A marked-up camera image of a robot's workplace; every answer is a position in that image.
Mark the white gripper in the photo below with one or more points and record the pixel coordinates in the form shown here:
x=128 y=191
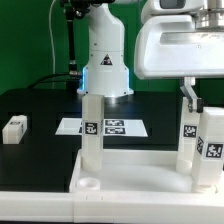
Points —
x=181 y=38

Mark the white desk top tray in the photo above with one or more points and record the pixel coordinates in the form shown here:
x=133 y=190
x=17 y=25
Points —
x=130 y=173

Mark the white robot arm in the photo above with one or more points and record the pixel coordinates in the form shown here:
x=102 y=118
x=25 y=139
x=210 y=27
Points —
x=105 y=72

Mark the black camera pole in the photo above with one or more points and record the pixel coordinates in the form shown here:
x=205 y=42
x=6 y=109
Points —
x=73 y=9

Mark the white front fence bar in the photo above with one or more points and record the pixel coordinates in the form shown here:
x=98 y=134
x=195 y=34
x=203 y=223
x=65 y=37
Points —
x=113 y=207

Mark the white marker sheet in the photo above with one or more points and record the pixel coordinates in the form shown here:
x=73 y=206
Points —
x=112 y=127

